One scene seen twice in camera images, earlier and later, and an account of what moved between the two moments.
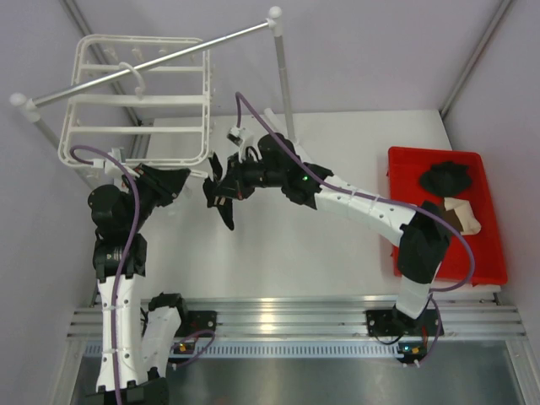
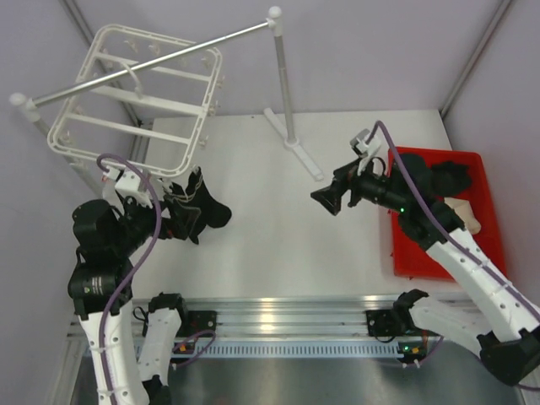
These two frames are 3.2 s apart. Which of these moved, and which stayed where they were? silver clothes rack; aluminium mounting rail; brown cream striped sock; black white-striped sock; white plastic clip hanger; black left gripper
Moved: black white-striped sock; white plastic clip hanger; black left gripper
Stayed: aluminium mounting rail; silver clothes rack; brown cream striped sock
